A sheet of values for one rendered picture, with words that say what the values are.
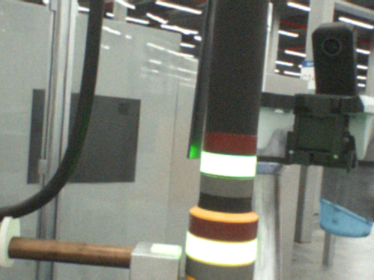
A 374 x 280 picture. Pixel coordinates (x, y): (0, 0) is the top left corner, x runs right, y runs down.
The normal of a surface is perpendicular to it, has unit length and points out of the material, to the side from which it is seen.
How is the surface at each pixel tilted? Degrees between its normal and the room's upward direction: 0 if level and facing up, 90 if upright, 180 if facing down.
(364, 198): 90
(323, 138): 90
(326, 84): 117
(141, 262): 90
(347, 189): 90
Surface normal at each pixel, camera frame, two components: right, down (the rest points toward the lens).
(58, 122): 0.79, 0.10
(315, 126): -0.46, 0.01
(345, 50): -0.43, 0.47
